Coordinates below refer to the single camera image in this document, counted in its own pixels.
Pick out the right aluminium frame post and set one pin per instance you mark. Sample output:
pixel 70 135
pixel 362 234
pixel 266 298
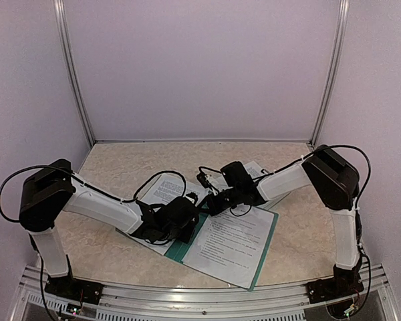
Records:
pixel 332 72

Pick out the paper sheets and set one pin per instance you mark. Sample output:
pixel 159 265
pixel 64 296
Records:
pixel 230 247

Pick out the printed paper sheet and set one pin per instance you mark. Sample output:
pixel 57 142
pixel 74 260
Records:
pixel 254 170
pixel 169 201

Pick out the left aluminium frame post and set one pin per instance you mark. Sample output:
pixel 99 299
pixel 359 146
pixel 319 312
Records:
pixel 64 36

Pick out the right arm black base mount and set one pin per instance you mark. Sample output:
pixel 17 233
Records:
pixel 343 283

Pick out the light green clipboard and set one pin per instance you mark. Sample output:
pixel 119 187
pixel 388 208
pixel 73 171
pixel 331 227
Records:
pixel 270 204

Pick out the dark teal folder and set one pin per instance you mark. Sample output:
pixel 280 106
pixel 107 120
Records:
pixel 220 254

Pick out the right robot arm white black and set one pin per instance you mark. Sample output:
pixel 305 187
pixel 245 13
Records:
pixel 335 181

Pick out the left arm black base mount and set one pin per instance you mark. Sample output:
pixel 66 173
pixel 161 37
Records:
pixel 69 287

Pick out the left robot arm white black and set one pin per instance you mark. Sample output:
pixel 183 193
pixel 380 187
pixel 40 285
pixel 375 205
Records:
pixel 55 189

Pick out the aluminium frame post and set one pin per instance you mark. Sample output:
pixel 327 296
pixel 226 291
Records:
pixel 64 36
pixel 332 72

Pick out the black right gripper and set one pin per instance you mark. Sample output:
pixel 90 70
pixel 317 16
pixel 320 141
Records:
pixel 215 208

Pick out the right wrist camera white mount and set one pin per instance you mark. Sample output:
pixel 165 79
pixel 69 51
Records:
pixel 209 182

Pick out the front aluminium rail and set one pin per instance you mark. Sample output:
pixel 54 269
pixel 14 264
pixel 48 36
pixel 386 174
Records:
pixel 288 301

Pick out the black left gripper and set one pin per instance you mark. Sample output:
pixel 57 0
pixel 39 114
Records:
pixel 187 236

